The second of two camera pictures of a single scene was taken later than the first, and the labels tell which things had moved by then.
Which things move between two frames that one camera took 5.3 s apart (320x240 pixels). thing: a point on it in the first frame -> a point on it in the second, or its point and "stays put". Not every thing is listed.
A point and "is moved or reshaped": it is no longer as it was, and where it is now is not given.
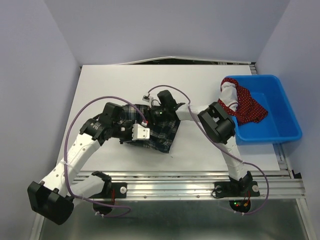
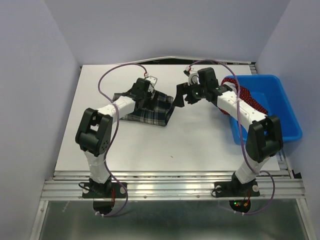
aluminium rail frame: x=287 y=184 stays put
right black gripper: x=152 y=116 -> x=181 y=89
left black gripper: x=129 y=139 -> x=149 y=104
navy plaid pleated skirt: x=161 y=134 is moved or reshaped
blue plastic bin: x=281 y=124 stays put
